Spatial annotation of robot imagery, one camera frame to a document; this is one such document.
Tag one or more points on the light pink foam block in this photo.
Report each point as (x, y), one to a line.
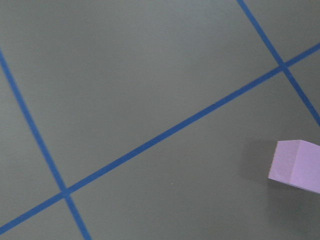
(297, 164)

